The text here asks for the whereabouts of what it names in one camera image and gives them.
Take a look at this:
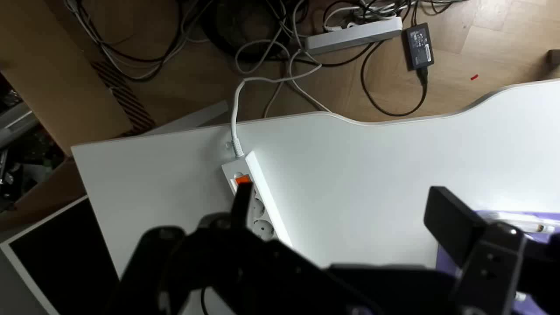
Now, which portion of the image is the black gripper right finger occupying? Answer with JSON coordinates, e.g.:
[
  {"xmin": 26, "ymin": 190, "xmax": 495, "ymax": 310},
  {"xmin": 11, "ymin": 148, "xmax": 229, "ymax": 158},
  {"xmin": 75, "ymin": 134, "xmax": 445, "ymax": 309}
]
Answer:
[{"xmin": 422, "ymin": 184, "xmax": 529, "ymax": 315}]

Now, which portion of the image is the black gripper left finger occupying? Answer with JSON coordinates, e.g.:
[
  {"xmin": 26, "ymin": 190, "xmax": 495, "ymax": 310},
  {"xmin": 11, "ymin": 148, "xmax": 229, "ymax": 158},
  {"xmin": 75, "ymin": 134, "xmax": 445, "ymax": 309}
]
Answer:
[{"xmin": 107, "ymin": 212, "xmax": 375, "ymax": 315}]

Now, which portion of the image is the dark brown block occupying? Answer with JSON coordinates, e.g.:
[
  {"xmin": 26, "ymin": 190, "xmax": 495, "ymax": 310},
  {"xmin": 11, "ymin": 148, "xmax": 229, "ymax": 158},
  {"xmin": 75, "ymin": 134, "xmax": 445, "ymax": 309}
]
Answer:
[{"xmin": 546, "ymin": 48, "xmax": 560, "ymax": 76}]

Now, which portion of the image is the black power adapter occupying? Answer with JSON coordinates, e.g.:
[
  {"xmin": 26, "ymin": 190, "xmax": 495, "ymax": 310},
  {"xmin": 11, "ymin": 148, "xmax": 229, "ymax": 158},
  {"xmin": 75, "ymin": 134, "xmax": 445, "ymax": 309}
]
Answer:
[{"xmin": 403, "ymin": 23, "xmax": 438, "ymax": 74}]

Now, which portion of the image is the brown cardboard box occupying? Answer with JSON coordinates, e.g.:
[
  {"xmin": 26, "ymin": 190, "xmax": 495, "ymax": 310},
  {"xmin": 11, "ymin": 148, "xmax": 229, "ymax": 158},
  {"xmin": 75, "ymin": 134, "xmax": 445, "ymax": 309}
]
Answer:
[{"xmin": 0, "ymin": 0, "xmax": 161, "ymax": 155}]

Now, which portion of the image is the grey power strip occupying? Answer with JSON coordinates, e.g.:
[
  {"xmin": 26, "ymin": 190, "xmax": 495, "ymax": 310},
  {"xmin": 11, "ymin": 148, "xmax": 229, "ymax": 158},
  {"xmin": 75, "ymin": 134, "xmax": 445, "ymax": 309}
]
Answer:
[{"xmin": 303, "ymin": 16, "xmax": 406, "ymax": 57}]

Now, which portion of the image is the black plug with cable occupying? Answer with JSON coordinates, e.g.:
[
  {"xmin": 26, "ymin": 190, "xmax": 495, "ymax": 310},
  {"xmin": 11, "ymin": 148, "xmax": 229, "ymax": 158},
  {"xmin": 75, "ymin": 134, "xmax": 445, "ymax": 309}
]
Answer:
[{"xmin": 228, "ymin": 176, "xmax": 257, "ymax": 233}]

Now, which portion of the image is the white power strip orange switch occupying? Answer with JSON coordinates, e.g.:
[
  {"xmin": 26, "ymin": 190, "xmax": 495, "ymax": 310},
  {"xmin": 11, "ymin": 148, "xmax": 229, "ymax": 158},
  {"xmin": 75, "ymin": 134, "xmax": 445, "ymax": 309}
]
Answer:
[{"xmin": 219, "ymin": 149, "xmax": 296, "ymax": 251}]

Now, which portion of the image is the black panel with white frame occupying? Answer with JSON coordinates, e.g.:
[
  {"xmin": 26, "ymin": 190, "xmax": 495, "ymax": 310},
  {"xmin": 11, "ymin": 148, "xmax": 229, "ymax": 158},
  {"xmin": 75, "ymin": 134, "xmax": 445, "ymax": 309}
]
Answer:
[{"xmin": 0, "ymin": 195, "xmax": 123, "ymax": 315}]

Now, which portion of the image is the white power strip cable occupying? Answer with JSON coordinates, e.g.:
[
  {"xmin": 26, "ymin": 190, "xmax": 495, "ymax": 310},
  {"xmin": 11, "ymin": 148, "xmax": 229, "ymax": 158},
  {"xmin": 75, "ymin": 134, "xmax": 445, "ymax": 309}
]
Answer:
[{"xmin": 229, "ymin": 60, "xmax": 326, "ymax": 162}]

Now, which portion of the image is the black adapter cable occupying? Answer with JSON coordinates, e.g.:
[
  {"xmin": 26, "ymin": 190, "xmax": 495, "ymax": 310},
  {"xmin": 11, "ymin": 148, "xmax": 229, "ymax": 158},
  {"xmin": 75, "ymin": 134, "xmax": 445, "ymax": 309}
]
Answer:
[{"xmin": 359, "ymin": 41, "xmax": 431, "ymax": 120}]

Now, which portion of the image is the black coiled cable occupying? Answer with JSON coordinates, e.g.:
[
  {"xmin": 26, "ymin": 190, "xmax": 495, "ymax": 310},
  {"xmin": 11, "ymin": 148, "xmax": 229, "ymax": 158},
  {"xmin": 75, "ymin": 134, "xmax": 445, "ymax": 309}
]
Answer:
[{"xmin": 200, "ymin": 0, "xmax": 308, "ymax": 64}]

